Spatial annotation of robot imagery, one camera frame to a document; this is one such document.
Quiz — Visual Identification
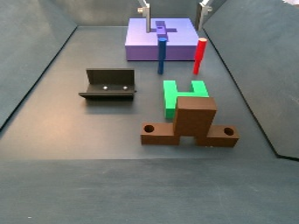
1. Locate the black angle fixture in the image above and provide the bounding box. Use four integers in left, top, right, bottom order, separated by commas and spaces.
79, 68, 136, 100

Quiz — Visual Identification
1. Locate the blue peg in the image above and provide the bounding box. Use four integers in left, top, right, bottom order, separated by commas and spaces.
157, 38, 167, 74

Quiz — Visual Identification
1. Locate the green U-shaped block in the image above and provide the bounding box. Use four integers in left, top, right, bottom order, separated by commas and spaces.
163, 80, 209, 119

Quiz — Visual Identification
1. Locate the brown T-shaped block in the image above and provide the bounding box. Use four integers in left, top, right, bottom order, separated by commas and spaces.
140, 96, 239, 147

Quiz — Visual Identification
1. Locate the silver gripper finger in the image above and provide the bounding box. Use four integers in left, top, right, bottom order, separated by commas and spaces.
197, 0, 212, 30
137, 0, 151, 33

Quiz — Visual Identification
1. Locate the red peg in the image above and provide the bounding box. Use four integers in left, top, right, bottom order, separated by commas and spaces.
192, 38, 208, 74

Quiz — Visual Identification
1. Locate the purple board with cross slot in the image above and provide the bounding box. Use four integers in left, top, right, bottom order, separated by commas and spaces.
125, 18, 199, 61

